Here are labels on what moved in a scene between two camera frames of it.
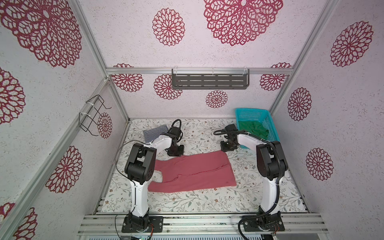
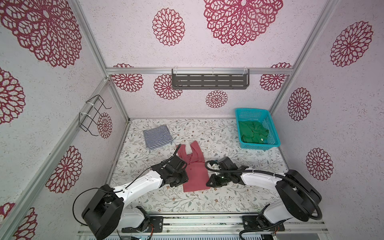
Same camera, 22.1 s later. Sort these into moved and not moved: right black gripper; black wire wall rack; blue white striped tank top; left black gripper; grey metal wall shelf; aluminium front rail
Moved: right black gripper; left black gripper
Not moved: grey metal wall shelf; blue white striped tank top; black wire wall rack; aluminium front rail
